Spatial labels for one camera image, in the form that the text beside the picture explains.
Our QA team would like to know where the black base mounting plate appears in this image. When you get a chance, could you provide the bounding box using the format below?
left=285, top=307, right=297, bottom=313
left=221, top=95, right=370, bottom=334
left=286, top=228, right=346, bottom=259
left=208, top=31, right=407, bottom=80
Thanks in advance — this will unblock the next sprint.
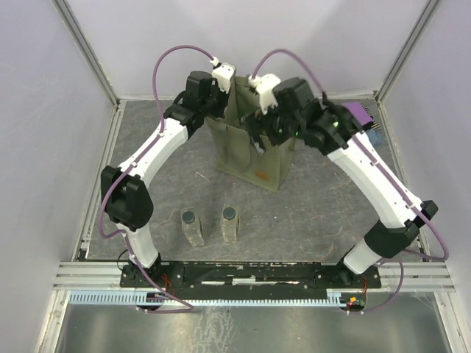
left=119, top=260, right=380, bottom=299

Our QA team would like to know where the black white striped cloth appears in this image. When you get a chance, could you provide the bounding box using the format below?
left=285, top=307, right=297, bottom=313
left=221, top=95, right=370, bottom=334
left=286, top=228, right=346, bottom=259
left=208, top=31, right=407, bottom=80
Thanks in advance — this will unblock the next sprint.
left=361, top=104, right=381, bottom=131

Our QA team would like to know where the aluminium front rail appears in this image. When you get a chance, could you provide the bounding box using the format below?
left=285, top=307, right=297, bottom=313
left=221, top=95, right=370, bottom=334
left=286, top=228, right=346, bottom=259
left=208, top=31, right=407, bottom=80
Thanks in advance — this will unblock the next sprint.
left=52, top=262, right=456, bottom=293

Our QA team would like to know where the blue folded cloth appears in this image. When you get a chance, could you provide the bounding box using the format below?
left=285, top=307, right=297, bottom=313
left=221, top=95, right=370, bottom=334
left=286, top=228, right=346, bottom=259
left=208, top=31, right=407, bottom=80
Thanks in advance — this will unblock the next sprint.
left=368, top=130, right=383, bottom=146

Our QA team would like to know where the purple folded cloth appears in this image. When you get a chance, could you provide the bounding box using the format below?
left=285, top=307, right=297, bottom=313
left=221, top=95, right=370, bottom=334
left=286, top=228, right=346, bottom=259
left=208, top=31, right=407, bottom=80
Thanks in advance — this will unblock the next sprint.
left=341, top=101, right=375, bottom=130

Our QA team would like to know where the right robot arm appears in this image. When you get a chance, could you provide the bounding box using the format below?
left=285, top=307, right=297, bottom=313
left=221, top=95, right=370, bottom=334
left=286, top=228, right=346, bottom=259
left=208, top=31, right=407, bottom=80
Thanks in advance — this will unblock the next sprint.
left=241, top=74, right=438, bottom=288

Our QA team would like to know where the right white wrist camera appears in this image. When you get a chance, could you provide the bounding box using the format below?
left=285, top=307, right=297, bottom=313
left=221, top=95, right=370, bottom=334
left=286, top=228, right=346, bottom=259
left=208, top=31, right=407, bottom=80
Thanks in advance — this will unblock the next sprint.
left=248, top=74, right=281, bottom=115

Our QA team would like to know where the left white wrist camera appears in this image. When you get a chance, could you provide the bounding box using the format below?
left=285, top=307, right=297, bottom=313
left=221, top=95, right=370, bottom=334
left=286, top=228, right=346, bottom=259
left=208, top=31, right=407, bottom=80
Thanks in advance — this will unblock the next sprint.
left=210, top=57, right=236, bottom=94

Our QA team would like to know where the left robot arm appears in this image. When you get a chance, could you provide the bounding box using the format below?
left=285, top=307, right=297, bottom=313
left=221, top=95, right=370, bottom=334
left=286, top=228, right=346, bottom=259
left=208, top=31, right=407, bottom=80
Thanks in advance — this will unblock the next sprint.
left=100, top=63, right=235, bottom=287

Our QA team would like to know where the clear square bottle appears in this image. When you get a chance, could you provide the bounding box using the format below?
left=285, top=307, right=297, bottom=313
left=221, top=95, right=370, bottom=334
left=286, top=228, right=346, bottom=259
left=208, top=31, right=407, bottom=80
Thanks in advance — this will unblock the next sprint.
left=220, top=204, right=240, bottom=243
left=181, top=208, right=205, bottom=247

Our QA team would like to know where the green canvas bag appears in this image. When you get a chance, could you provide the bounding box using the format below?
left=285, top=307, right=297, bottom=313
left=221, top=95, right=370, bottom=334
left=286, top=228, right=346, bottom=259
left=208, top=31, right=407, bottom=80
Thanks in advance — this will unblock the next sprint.
left=205, top=76, right=296, bottom=192

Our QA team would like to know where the blue slotted cable duct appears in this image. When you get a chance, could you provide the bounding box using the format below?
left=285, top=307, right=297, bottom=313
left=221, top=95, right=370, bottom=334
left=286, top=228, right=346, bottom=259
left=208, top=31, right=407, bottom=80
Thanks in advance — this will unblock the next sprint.
left=69, top=287, right=353, bottom=307

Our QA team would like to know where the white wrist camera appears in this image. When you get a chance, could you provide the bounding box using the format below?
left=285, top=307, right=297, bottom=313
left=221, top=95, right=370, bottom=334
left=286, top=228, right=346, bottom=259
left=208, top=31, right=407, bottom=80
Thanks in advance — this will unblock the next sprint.
left=248, top=74, right=281, bottom=115
left=210, top=57, right=236, bottom=94

